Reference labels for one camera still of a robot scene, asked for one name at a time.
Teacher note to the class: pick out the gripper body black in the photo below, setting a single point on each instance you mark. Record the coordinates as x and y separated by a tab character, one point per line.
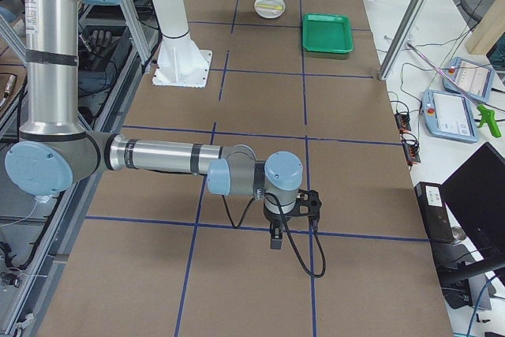
274	219

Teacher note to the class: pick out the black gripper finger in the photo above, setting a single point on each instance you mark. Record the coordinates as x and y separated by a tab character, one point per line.
275	236

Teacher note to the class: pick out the white round plate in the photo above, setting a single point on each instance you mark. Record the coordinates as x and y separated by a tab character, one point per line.
270	13

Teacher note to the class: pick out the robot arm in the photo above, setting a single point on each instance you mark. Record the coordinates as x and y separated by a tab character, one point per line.
55	151

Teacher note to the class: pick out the yellow plastic spoon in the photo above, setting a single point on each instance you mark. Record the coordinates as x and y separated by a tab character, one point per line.
267	6

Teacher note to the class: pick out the green plastic tray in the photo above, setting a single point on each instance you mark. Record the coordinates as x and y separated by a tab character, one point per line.
327	33

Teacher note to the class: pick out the black usb hub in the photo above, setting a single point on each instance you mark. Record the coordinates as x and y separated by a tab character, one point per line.
403	121
411	152

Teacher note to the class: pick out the black computer box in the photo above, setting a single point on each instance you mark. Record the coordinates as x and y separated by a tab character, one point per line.
433	212

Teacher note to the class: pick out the black monitor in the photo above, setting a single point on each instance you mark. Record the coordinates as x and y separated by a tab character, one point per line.
475	195

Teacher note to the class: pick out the near teach pendant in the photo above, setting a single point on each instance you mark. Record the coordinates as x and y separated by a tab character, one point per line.
448	115

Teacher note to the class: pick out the teach pendant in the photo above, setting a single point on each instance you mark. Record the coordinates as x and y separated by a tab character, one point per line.
473	77
448	115

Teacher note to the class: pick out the far teach pendant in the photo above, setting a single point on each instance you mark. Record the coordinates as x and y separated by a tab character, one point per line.
473	77

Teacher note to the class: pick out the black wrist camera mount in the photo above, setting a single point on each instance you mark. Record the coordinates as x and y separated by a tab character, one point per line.
308	205

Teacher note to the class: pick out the white camera stand pillar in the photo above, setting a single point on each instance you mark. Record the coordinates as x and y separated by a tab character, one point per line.
180	62

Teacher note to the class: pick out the aluminium profile post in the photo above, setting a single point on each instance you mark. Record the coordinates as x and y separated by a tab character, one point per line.
400	38

